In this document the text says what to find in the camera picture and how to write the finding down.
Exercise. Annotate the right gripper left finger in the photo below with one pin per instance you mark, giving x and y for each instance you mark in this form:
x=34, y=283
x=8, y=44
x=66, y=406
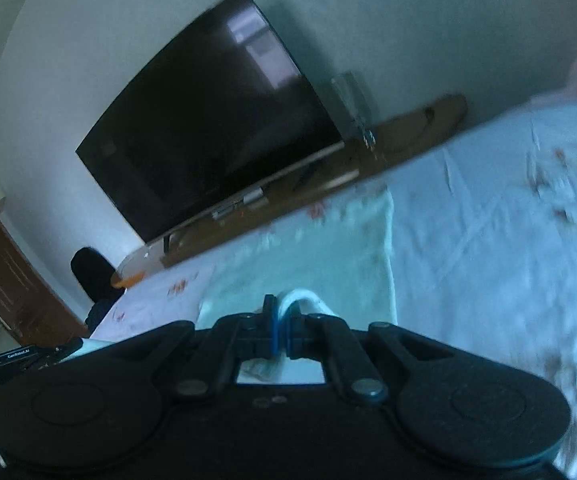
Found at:
x=263, y=330

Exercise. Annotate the brown wooden door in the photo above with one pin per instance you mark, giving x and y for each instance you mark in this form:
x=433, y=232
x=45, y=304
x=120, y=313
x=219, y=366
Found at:
x=29, y=308

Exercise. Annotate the black office chair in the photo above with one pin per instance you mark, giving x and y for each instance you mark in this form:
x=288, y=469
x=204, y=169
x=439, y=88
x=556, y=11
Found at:
x=94, y=274

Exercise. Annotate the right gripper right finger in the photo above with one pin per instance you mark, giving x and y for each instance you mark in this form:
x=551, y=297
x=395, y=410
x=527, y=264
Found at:
x=295, y=334

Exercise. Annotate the black flat television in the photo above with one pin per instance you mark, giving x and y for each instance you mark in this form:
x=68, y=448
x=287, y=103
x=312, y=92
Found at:
x=221, y=109

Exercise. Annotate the white knitted garment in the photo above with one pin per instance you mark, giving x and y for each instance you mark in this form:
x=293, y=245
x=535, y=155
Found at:
x=338, y=264

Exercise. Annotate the brown wooden tv shelf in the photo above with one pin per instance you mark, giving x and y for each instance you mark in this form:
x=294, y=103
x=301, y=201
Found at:
x=397, y=140

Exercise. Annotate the floral white bed sheet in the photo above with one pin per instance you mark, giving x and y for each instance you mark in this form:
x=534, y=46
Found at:
x=484, y=250

